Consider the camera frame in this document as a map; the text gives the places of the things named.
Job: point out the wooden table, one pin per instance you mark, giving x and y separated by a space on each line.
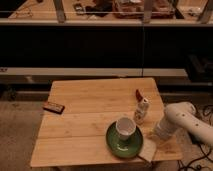
77 136

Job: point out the white bottle red cap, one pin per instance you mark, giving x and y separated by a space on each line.
141 109

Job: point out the white sponge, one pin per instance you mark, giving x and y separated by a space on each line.
148 150

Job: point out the white ceramic cup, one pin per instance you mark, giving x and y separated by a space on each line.
125 127

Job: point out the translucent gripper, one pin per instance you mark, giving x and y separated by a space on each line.
155 138

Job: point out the brown rectangular box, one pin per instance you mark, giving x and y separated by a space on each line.
53 107

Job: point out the green plate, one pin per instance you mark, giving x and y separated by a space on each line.
123 148

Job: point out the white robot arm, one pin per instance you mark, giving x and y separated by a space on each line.
182 115

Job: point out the cluttered background shelf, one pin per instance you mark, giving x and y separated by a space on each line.
108 12

